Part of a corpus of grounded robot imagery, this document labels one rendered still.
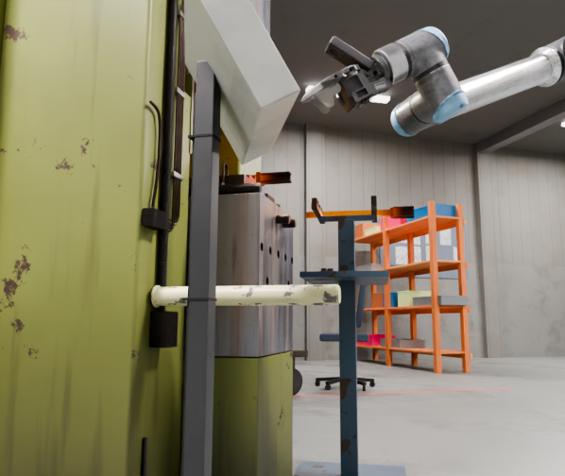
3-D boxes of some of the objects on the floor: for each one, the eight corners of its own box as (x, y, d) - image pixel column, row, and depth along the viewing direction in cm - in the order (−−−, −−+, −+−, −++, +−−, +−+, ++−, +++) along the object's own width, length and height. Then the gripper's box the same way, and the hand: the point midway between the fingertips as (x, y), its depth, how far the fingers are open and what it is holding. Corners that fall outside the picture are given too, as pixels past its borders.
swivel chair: (366, 383, 504) (364, 280, 519) (389, 390, 452) (386, 276, 467) (308, 384, 492) (308, 279, 507) (325, 392, 440) (324, 274, 455)
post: (208, 644, 94) (222, 68, 111) (198, 657, 90) (214, 59, 107) (186, 640, 95) (204, 70, 112) (177, 654, 91) (196, 60, 108)
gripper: (398, 79, 122) (319, 118, 117) (384, 95, 131) (310, 132, 126) (380, 47, 123) (300, 84, 118) (367, 65, 131) (293, 101, 127)
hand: (304, 95), depth 122 cm, fingers closed
